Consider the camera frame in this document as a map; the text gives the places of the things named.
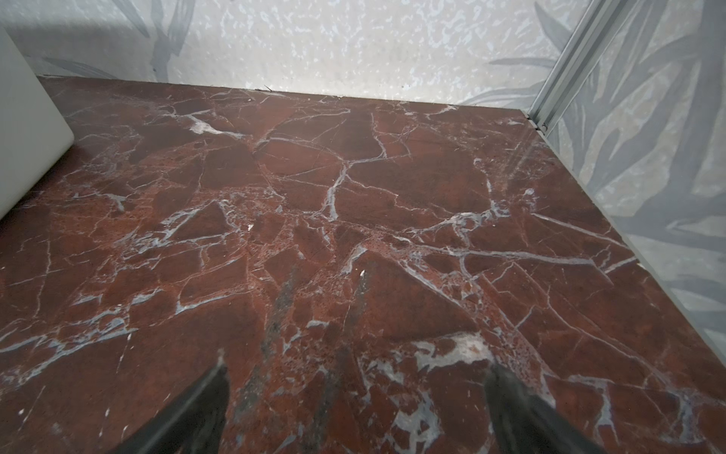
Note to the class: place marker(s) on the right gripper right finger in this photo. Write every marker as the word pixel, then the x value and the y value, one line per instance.
pixel 524 423

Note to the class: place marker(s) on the white plastic storage bin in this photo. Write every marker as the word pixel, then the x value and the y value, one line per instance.
pixel 34 134

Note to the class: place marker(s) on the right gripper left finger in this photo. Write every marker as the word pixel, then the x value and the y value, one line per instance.
pixel 193 422

